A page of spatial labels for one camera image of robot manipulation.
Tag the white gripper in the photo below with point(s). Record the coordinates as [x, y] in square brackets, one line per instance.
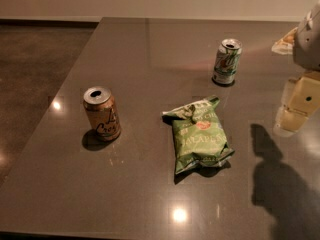
[308, 44]

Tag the orange LaCroix soda can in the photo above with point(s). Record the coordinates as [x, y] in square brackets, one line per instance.
[101, 110]

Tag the green white 7up can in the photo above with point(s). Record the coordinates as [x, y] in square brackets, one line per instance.
[226, 63]

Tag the green jalapeno chips bag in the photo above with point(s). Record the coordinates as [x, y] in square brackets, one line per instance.
[199, 138]

